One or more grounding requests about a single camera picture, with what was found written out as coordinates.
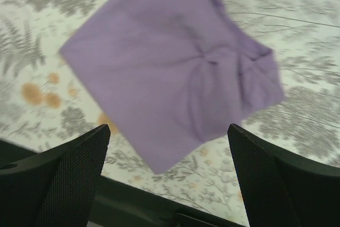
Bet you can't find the purple t shirt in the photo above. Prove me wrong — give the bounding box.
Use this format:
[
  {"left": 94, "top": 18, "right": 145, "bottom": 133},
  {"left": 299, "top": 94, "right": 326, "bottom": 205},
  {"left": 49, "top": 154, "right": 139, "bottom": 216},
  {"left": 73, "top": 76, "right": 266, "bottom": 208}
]
[{"left": 60, "top": 0, "right": 284, "bottom": 174}]

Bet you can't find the floral table mat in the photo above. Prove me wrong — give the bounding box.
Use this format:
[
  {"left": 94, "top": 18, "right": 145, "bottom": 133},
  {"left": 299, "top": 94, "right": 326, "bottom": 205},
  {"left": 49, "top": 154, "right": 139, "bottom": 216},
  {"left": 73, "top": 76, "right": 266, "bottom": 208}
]
[{"left": 1, "top": 0, "right": 339, "bottom": 225}]

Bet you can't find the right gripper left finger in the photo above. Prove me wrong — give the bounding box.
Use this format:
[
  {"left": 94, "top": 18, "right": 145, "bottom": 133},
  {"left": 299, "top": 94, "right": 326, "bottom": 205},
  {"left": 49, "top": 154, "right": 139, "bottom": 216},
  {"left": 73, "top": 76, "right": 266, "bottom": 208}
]
[{"left": 1, "top": 124, "right": 111, "bottom": 227}]

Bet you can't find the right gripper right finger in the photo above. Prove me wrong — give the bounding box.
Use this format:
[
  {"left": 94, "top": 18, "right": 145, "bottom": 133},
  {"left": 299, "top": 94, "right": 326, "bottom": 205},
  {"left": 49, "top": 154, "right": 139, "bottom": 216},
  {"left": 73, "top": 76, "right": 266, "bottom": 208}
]
[{"left": 227, "top": 124, "right": 339, "bottom": 227}]

